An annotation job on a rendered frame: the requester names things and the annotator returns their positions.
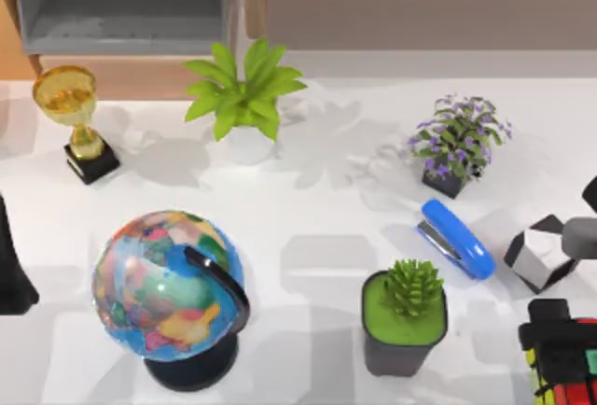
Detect green plant in white pot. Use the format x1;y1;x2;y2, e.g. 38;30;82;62
182;38;309;166

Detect purple flower plant, black pot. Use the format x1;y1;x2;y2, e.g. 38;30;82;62
407;92;514;201

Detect blue stapler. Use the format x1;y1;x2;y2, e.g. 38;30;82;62
416;197;497;281

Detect colourful globe on black stand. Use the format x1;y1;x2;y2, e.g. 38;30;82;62
90;209;252;394

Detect green succulent in grey pot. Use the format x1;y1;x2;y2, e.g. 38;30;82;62
360;258;450;378

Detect open wooden shelf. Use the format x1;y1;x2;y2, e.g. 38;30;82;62
243;0;597;52

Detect wooden cupboard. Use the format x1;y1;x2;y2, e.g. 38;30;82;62
0;0;234;101

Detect black and white cube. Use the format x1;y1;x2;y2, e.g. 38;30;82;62
503;214;582;296

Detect grey cabinet with dark inside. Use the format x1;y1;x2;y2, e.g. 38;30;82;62
11;0;234;56

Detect gold trophy with black base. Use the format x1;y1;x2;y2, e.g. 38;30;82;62
31;64;122;187

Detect dark grey rounded box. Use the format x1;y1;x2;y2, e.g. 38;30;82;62
561;216;597;258

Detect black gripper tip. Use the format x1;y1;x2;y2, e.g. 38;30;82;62
0;193;41;317

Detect multicoloured puzzle cube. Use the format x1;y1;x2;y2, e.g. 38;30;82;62
518;298;597;405

